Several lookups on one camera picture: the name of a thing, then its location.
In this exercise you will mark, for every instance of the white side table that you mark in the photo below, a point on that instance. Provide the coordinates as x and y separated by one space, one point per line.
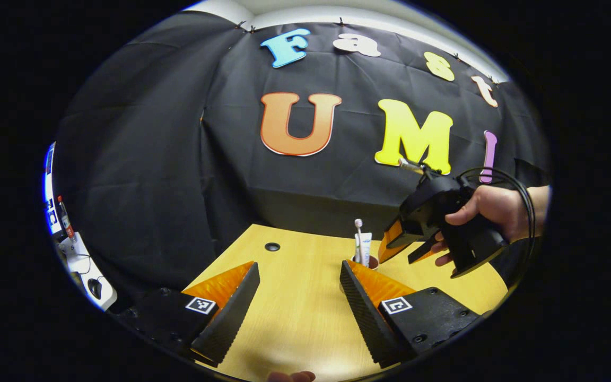
80 260

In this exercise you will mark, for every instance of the white toothbrush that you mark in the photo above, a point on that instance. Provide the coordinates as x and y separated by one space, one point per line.
358 223

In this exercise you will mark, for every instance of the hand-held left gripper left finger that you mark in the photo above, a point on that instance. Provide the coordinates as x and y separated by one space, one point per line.
228 318

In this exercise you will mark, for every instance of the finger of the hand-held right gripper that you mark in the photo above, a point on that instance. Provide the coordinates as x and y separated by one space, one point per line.
425 252
393 244

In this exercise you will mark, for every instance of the red label bottle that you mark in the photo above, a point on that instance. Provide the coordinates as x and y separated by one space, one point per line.
66 223

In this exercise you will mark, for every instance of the black computer mouse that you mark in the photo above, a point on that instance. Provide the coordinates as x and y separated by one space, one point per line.
95 288

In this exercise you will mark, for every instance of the beige cup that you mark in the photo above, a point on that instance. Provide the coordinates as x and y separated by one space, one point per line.
374 262

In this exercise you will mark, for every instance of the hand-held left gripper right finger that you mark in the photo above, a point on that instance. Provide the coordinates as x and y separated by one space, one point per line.
366 318

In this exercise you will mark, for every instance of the blue white panel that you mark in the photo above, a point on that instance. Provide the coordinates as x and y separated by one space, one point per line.
51 212

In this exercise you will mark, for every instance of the white toothpaste tube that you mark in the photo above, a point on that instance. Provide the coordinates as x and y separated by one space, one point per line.
366 246

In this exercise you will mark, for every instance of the wooden desktop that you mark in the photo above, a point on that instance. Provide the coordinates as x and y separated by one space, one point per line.
300 307

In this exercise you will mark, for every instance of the row of black cloth clips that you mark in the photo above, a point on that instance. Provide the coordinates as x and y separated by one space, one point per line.
341 22

